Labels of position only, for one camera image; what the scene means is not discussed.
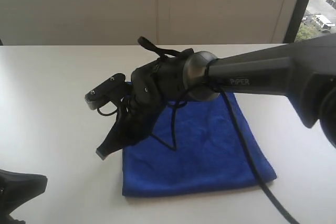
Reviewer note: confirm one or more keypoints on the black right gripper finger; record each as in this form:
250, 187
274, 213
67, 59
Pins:
112, 143

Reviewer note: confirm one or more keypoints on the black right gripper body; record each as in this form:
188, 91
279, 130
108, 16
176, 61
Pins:
144, 105

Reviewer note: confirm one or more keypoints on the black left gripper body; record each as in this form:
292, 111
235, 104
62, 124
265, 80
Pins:
17, 189

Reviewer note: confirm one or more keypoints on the blue microfibre towel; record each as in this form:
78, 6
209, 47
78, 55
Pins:
202, 154

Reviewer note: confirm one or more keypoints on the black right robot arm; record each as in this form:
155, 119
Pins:
304, 72

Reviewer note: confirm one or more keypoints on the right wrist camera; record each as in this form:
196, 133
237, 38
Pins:
113, 90

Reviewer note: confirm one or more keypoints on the dark window frame post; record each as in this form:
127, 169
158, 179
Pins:
295, 21

